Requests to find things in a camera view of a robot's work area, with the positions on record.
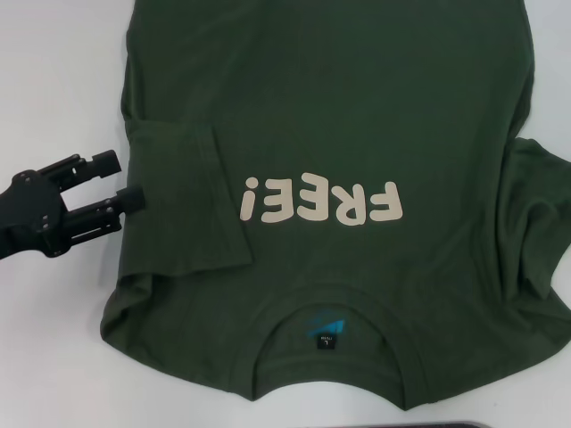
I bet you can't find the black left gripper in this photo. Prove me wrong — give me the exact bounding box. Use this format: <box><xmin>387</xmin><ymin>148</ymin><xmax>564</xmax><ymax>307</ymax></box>
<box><xmin>0</xmin><ymin>150</ymin><xmax>146</xmax><ymax>264</ymax></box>

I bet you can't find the dark green FREE t-shirt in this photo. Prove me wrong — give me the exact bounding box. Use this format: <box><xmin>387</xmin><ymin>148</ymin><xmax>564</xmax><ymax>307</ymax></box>
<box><xmin>101</xmin><ymin>0</ymin><xmax>571</xmax><ymax>414</ymax></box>

